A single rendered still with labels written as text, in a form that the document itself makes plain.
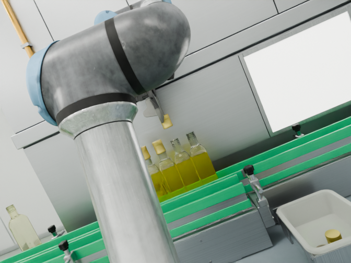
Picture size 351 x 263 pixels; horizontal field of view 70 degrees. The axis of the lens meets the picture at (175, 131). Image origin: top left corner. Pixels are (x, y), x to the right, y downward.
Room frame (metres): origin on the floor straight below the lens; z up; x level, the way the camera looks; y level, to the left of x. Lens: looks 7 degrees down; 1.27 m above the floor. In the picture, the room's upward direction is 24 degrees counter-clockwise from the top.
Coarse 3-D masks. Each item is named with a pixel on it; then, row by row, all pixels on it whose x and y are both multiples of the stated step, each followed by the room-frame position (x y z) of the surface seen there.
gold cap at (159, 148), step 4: (156, 140) 0.86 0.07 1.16; (160, 140) 0.84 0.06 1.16; (152, 144) 0.85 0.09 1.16; (156, 144) 0.83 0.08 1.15; (160, 144) 0.84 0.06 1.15; (156, 148) 0.84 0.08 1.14; (160, 148) 0.83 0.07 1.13; (164, 148) 0.84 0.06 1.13; (156, 152) 0.84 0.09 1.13; (160, 152) 0.83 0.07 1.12
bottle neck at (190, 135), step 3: (189, 132) 0.86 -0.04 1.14; (192, 132) 0.84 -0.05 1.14; (186, 135) 0.84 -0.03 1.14; (189, 135) 0.83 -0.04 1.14; (192, 135) 0.83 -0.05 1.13; (189, 138) 0.84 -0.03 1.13; (192, 138) 0.83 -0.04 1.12; (195, 138) 0.84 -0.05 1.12; (189, 141) 0.84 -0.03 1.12; (192, 141) 0.83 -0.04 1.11; (195, 141) 0.83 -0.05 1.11; (192, 144) 0.84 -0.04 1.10; (195, 144) 0.83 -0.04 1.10
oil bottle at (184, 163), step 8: (184, 152) 0.83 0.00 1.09; (176, 160) 0.82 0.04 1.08; (184, 160) 0.82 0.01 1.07; (184, 168) 0.82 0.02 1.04; (192, 168) 0.82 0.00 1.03; (184, 176) 0.82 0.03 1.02; (192, 176) 0.82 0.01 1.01; (184, 184) 0.83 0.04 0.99; (192, 184) 0.82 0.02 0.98; (200, 184) 0.82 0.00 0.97
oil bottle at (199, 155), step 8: (200, 144) 0.85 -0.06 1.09; (192, 152) 0.82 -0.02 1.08; (200, 152) 0.82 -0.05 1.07; (192, 160) 0.83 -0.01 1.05; (200, 160) 0.82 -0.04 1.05; (208, 160) 0.82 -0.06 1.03; (200, 168) 0.82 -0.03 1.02; (208, 168) 0.82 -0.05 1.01; (200, 176) 0.82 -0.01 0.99; (208, 176) 0.82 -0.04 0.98; (216, 176) 0.82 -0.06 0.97
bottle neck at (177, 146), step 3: (177, 138) 0.84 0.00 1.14; (171, 141) 0.84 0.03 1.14; (174, 141) 0.83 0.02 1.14; (177, 141) 0.84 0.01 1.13; (174, 144) 0.83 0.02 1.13; (177, 144) 0.83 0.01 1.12; (180, 144) 0.84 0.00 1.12; (174, 147) 0.84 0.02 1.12; (177, 147) 0.83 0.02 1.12; (180, 147) 0.84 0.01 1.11; (174, 150) 0.84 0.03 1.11; (177, 150) 0.83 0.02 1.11; (180, 150) 0.83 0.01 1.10; (183, 150) 0.85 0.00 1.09; (177, 153) 0.84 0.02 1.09
